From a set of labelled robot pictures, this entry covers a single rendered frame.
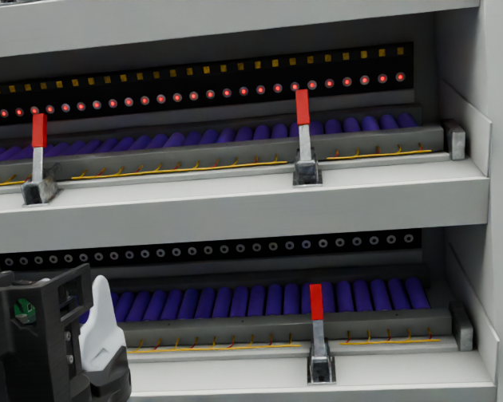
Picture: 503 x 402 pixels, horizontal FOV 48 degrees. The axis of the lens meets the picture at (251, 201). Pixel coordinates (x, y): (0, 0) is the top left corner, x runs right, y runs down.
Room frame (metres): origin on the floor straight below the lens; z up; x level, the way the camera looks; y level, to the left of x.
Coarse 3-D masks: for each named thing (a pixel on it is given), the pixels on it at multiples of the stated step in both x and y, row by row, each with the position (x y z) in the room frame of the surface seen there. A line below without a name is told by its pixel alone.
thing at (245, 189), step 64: (192, 64) 0.69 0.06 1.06; (256, 64) 0.68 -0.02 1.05; (320, 64) 0.68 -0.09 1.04; (384, 64) 0.67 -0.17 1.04; (0, 128) 0.74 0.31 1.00; (64, 128) 0.73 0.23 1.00; (128, 128) 0.71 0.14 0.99; (192, 128) 0.69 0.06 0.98; (256, 128) 0.67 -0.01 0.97; (320, 128) 0.64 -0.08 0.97; (384, 128) 0.62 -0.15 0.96; (448, 128) 0.56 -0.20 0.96; (0, 192) 0.60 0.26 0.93; (64, 192) 0.59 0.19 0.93; (128, 192) 0.56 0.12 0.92; (192, 192) 0.54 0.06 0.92; (256, 192) 0.53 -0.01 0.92; (320, 192) 0.52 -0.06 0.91; (384, 192) 0.51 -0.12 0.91; (448, 192) 0.50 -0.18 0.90
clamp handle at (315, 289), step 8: (312, 288) 0.55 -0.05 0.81; (320, 288) 0.55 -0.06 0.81; (312, 296) 0.55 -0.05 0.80; (320, 296) 0.55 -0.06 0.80; (312, 304) 0.55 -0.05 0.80; (320, 304) 0.55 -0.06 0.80; (312, 312) 0.55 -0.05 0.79; (320, 312) 0.54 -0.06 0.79; (320, 320) 0.54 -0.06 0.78; (320, 328) 0.54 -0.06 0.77; (320, 336) 0.54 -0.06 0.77; (320, 344) 0.54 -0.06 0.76; (320, 352) 0.53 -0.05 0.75
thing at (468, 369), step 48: (432, 288) 0.66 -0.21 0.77; (432, 336) 0.58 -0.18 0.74; (480, 336) 0.54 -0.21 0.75; (144, 384) 0.55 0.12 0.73; (192, 384) 0.54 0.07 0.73; (240, 384) 0.54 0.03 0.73; (288, 384) 0.53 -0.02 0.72; (336, 384) 0.52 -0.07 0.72; (384, 384) 0.51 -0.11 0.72; (432, 384) 0.51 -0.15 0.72; (480, 384) 0.50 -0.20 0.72
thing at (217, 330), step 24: (360, 312) 0.59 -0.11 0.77; (384, 312) 0.59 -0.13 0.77; (408, 312) 0.58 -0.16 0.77; (432, 312) 0.58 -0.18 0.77; (144, 336) 0.61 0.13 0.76; (168, 336) 0.60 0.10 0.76; (192, 336) 0.60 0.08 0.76; (216, 336) 0.60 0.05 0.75; (240, 336) 0.60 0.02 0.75; (264, 336) 0.59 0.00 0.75; (288, 336) 0.59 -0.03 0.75; (312, 336) 0.59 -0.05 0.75; (336, 336) 0.58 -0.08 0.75; (360, 336) 0.58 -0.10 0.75; (384, 336) 0.58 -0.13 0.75
